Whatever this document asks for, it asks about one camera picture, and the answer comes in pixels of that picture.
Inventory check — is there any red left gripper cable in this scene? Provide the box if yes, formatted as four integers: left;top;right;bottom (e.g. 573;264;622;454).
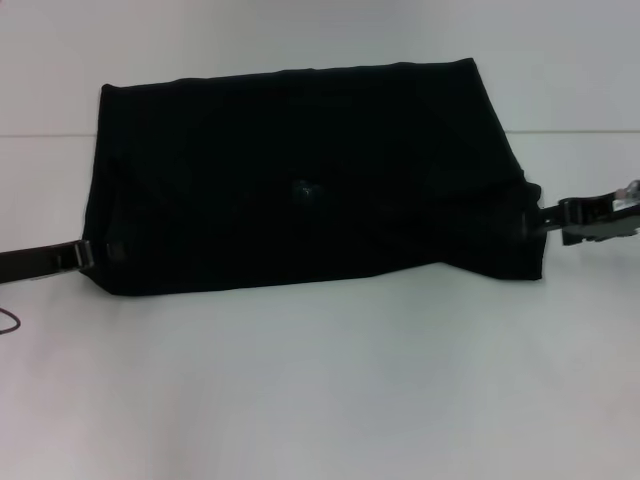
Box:
0;308;22;336

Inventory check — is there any black shirt with FREE print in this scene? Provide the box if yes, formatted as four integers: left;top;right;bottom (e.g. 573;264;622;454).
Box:
82;57;547;300

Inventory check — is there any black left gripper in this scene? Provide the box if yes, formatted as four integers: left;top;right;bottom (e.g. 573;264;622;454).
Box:
0;239;127;285

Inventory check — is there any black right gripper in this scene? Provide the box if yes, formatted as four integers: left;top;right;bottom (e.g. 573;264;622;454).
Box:
519;192;640;247

